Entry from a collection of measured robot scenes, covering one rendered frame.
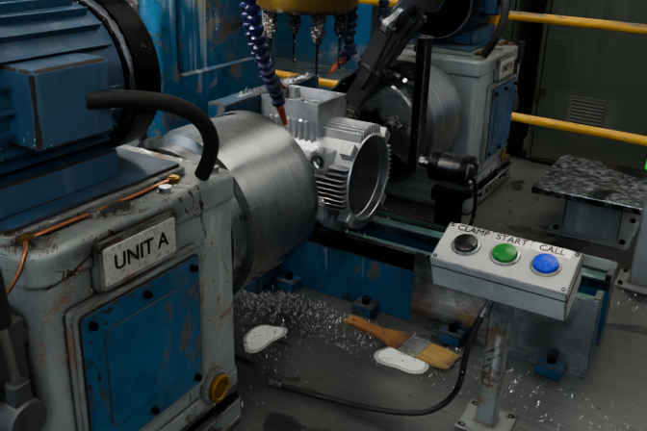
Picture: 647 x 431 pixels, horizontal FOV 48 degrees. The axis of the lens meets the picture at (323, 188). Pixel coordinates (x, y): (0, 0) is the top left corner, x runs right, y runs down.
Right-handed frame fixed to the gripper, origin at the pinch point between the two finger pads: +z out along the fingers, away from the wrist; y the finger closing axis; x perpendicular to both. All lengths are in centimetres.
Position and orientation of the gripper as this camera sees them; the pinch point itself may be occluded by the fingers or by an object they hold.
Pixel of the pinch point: (363, 86)
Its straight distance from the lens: 117.7
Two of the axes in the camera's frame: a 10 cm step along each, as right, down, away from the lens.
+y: -5.3, 2.8, -8.0
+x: 7.2, 6.5, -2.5
